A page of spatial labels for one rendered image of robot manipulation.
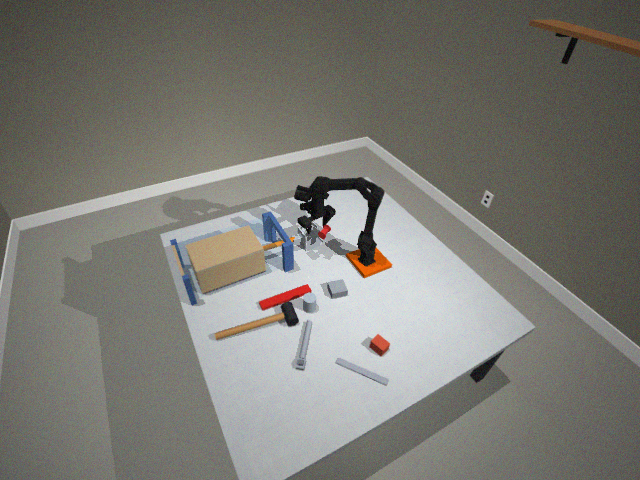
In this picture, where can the black-headed mallet with wooden handle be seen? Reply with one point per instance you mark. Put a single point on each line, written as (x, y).
(288, 313)

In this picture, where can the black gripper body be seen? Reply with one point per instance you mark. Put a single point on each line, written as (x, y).
(316, 213)

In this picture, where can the grey flat bar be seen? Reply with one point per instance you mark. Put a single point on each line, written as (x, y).
(363, 371)

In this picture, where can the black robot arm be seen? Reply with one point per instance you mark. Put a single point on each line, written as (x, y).
(318, 191)

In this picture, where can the grey cylinder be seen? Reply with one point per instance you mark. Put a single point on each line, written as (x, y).
(309, 302)

